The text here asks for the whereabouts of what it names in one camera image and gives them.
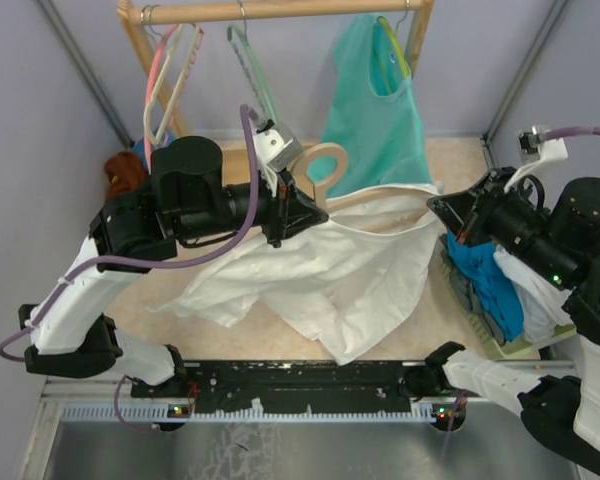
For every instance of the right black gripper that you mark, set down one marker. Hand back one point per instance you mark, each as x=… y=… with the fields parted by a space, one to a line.
x=464 y=212

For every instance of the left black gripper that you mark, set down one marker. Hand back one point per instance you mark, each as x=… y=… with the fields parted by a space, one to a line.
x=288 y=212

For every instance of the white t-shirt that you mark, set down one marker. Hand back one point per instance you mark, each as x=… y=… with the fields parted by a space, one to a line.
x=347 y=283

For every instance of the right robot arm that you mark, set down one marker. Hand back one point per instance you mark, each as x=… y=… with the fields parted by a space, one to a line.
x=562 y=245

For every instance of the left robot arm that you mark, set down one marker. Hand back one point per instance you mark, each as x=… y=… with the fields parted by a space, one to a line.
x=183 y=203

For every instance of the teal t-shirt on hanger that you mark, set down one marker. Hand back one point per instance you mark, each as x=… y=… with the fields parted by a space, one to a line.
x=373 y=113

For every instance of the green plastic hanger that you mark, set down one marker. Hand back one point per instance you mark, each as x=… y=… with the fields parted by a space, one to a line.
x=250 y=65

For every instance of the yellow-green hanger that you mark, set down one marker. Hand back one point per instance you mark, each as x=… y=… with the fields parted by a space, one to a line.
x=396 y=52

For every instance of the pink plastic hanger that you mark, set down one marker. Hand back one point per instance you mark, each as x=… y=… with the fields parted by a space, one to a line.
x=157 y=75

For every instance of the grey cloth in basket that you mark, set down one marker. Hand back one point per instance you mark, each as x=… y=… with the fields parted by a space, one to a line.
x=482 y=323

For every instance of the blue cloth in basket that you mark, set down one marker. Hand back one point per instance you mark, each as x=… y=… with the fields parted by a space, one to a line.
x=494 y=290

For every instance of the white cloth in basket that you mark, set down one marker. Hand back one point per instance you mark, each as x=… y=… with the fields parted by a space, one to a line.
x=541 y=302

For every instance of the light green laundry basket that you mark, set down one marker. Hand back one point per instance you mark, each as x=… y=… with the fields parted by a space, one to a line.
x=519 y=348

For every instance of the brown cloth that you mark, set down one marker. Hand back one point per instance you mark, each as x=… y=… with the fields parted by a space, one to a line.
x=125 y=172

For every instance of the wooden clothes rack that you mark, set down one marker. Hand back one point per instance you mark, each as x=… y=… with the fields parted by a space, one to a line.
x=408 y=18

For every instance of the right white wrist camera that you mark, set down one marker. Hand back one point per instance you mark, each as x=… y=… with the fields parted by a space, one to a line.
x=540 y=148

